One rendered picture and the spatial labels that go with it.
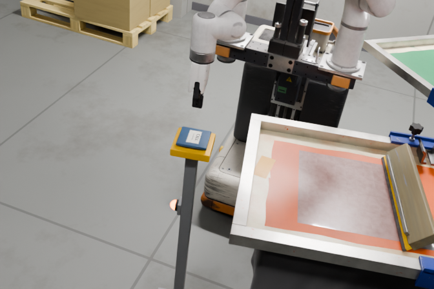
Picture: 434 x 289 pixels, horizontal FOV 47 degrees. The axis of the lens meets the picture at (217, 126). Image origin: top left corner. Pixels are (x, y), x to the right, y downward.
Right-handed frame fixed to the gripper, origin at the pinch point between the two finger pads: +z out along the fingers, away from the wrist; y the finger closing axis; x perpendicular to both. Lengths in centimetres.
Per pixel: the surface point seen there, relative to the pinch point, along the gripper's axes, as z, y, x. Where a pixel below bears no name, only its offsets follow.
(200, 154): 15.7, 6.3, 3.4
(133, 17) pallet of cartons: 86, -248, -94
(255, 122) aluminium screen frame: 11.9, -11.4, 19.0
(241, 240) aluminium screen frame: 13.4, 41.2, 20.4
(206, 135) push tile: 13.9, -2.1, 3.7
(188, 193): 37.4, 2.0, 0.1
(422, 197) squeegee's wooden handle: 7, 18, 69
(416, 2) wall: 57, -308, 141
